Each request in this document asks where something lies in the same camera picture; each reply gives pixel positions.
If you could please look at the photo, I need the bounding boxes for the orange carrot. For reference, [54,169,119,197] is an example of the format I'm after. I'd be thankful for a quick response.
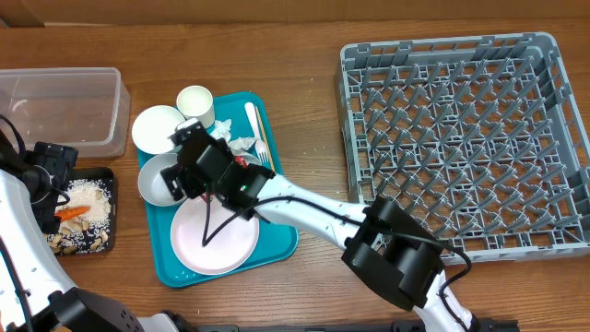
[54,206,90,222]

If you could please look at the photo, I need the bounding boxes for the pink round plate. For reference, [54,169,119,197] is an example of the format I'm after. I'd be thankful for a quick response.
[171,198,260,276]

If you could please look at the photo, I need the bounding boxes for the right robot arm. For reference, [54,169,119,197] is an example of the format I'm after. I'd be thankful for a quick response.
[161,119,481,331]

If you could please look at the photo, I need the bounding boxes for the wooden chopstick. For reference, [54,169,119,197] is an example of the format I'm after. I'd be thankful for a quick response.
[254,106,277,172]

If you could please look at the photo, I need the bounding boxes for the white paper cup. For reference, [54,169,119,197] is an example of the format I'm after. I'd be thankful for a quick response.
[176,86,215,128]

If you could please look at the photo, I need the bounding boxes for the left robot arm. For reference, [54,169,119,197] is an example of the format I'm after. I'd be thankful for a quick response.
[1,136,194,331]

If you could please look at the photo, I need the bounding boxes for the crumpled white tissue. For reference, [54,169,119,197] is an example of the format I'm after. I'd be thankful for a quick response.
[210,119,262,165]

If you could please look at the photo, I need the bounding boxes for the pile of white rice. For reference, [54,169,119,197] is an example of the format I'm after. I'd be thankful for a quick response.
[48,178,112,253]

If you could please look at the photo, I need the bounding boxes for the white paper bowl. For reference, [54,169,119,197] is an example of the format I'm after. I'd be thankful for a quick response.
[132,105,185,155]

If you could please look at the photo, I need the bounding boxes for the red snack wrapper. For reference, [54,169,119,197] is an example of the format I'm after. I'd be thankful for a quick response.
[235,156,247,168]

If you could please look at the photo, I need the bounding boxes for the grey melamine bowl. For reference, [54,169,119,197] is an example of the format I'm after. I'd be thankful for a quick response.
[137,153,186,207]

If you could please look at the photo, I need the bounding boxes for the white plastic fork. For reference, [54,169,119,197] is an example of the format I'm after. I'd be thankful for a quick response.
[244,102,269,162]

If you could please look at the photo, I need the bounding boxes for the teal plastic tray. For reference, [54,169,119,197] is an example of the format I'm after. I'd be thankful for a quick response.
[146,91,299,288]

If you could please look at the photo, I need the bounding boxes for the clear plastic bin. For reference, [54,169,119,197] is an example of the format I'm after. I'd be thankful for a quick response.
[1,67,130,158]

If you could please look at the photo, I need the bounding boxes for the grey dishwasher rack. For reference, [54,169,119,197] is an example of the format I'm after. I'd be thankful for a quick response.
[336,32,589,262]

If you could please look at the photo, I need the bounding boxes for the black food waste tray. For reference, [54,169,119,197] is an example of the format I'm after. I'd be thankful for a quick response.
[43,166,117,256]

